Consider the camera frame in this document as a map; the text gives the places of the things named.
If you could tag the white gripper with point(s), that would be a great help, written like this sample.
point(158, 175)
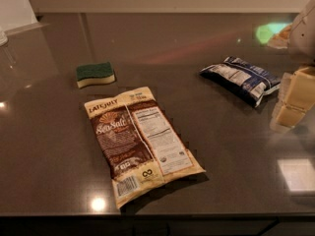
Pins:
point(303, 38)

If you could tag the blue chip bag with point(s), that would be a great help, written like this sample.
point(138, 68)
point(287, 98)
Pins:
point(251, 83)

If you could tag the brown chip bag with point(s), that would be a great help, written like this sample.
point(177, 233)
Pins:
point(140, 145)

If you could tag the green yellow sponge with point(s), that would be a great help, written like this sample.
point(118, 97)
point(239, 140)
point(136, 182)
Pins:
point(94, 74)

